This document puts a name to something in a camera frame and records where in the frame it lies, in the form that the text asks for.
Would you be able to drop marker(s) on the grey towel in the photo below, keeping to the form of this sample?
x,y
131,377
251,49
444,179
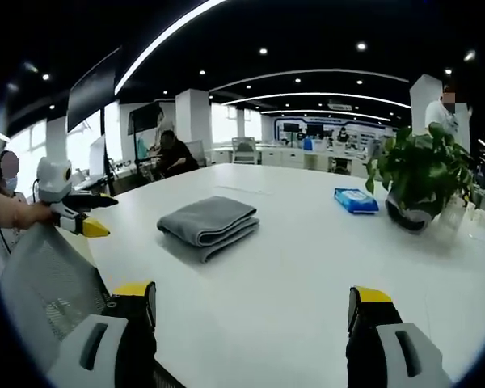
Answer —
x,y
208,226

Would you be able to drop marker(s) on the person's left hand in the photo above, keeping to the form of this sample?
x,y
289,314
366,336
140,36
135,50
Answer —
x,y
34,214

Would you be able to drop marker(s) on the black stand pole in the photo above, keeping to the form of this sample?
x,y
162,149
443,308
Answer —
x,y
107,153

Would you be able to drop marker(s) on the grey mesh office chair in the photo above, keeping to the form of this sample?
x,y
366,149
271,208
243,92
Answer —
x,y
48,279

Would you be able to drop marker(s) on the black hanging monitor screen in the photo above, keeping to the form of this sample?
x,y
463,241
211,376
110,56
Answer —
x,y
93,91

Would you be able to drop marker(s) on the clear glass container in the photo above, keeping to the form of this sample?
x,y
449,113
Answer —
x,y
456,212

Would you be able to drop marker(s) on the blue wet wipes packet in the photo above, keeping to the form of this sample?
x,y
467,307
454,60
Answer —
x,y
355,200

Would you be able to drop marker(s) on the green potted plant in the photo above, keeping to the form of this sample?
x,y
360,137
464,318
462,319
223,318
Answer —
x,y
418,169

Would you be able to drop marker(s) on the white background desk row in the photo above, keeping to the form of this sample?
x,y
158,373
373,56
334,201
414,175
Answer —
x,y
291,157

